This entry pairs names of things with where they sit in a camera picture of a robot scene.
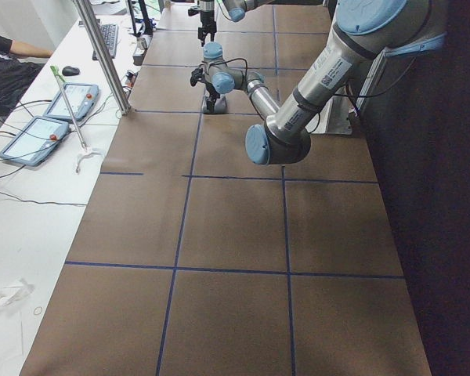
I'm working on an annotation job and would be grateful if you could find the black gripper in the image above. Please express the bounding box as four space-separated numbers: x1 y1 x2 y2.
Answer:
190 67 219 114
197 10 216 46

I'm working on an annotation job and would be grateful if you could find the pink towel with grey back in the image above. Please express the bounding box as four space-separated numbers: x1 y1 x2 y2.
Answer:
201 96 227 114

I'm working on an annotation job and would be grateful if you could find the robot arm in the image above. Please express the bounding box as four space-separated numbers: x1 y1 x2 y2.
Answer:
188 0 270 46
190 1 449 165

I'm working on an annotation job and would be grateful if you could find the small metal cup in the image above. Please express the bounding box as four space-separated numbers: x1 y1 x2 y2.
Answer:
136 35 150 50

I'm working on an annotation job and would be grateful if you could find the black keyboard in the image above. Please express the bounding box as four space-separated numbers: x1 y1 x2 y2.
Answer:
99 23 118 59

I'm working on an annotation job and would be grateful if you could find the far teach pendant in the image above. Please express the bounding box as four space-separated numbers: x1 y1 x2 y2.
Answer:
44 82 99 122

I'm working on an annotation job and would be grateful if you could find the teach pendant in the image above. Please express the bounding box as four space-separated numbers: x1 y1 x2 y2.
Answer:
0 116 69 167
44 82 99 122

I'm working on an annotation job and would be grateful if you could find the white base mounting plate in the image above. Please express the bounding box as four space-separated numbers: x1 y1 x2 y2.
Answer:
311 96 353 136

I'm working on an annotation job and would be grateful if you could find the reacher grabber stick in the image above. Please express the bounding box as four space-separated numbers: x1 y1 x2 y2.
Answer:
50 65 106 174

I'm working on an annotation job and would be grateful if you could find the black computer mouse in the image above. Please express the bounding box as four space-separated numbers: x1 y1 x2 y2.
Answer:
62 66 80 77

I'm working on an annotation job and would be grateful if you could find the brown paper table cover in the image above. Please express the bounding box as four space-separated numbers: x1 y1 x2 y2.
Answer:
21 4 430 375

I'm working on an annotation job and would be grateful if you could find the near teach pendant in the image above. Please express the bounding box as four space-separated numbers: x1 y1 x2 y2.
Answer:
0 116 69 167

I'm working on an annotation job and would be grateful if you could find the seated person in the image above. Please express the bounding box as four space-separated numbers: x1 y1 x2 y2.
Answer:
0 35 53 118

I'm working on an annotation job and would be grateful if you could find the crumpled white tissue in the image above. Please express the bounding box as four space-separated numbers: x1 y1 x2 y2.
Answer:
0 278 35 308

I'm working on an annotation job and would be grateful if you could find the aluminium frame post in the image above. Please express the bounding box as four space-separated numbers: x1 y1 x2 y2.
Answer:
74 0 131 115

